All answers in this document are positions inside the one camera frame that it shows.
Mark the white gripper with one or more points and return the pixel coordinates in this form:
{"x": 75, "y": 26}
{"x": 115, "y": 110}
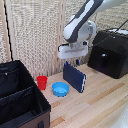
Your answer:
{"x": 73, "y": 51}

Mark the dark blue book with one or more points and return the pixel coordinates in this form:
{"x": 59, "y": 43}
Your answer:
{"x": 74, "y": 77}

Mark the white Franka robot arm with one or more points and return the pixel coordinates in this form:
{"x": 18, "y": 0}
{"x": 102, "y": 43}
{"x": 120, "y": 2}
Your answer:
{"x": 78, "y": 26}

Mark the blue plastic bowl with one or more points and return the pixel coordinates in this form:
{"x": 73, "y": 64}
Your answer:
{"x": 60, "y": 89}

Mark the red plastic cup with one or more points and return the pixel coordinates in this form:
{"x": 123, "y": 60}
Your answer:
{"x": 42, "y": 82}

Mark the black shredder bin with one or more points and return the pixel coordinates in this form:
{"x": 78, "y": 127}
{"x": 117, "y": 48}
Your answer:
{"x": 110, "y": 53}

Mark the black fabric storage box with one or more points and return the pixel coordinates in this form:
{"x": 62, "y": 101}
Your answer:
{"x": 18, "y": 96}

